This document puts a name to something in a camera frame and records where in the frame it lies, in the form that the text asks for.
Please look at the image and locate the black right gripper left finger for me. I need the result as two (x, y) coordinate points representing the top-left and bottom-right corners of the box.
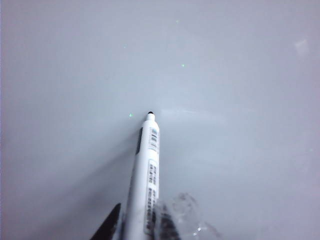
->
(89, 202), (123, 240)

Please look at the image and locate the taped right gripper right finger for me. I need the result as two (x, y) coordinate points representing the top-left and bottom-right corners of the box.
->
(153, 192), (223, 240)

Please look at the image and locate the white glossy whiteboard panel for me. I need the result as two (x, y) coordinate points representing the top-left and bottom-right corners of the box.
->
(0, 0), (320, 240)

